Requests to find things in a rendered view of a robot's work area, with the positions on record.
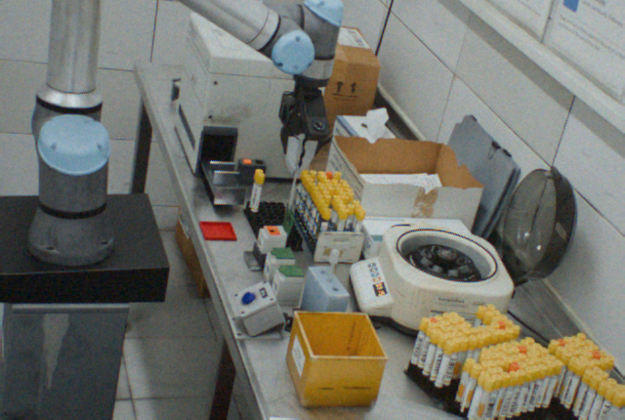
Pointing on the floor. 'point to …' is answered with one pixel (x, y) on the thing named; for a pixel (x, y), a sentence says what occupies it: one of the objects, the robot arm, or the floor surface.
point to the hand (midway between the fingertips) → (296, 170)
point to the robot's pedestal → (61, 359)
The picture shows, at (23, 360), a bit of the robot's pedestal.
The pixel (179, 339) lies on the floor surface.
